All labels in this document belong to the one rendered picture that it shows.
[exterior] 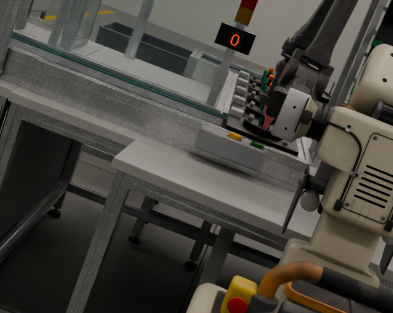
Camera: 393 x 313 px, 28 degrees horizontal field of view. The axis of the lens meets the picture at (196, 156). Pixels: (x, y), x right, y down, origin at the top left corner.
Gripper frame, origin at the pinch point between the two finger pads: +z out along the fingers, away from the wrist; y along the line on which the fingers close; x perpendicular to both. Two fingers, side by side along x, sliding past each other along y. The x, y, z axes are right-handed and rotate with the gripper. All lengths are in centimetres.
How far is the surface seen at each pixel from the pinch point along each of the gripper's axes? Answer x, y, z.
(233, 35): -31.2, 18.2, -19.9
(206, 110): -32.5, 17.7, 7.0
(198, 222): -203, -1, 97
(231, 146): 2.3, 7.1, 8.5
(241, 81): -105, 8, 2
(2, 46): -2, 81, 6
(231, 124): -14.3, 8.8, 5.1
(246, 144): 0.7, 3.2, 6.6
